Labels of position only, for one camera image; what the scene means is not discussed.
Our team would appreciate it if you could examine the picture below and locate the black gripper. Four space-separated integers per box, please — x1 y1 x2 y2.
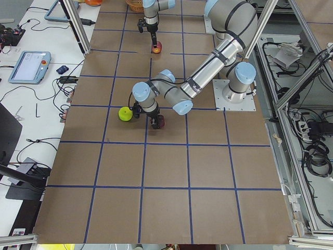
132 102 160 130
137 18 158 47

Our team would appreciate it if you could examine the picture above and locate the aluminium frame post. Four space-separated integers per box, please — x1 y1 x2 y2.
59 0 91 55

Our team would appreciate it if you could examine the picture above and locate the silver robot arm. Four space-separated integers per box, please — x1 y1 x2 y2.
131 1 258 129
137 0 175 54

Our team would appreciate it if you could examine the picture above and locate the red apple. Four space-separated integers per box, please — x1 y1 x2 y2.
151 41 162 54

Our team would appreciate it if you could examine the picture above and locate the white power strip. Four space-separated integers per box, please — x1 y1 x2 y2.
295 120 312 143

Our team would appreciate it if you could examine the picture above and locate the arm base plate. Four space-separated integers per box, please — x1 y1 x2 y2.
213 79 256 111
204 17 215 34

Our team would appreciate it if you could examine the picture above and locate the dark blue pouch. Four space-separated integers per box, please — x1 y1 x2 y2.
56 65 69 74

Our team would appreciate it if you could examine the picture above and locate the dark purple apple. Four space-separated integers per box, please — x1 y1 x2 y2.
158 115 165 129

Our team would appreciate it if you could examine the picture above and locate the green apple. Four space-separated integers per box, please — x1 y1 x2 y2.
118 106 133 121

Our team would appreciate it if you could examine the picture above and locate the wicker basket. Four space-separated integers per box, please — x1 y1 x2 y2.
125 0 144 13

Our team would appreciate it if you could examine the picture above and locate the blue teach pendant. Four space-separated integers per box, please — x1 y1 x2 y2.
8 51 52 85
44 1 68 22

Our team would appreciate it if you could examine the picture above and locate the black power adapter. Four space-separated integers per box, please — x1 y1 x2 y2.
80 18 96 26

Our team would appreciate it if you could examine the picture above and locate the black monitor stand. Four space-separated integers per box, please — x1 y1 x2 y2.
1 105 46 201

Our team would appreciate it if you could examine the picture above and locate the grey usb hub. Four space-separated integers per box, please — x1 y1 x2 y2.
16 157 51 181

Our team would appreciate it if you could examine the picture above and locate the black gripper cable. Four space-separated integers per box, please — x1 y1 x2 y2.
127 75 190 110

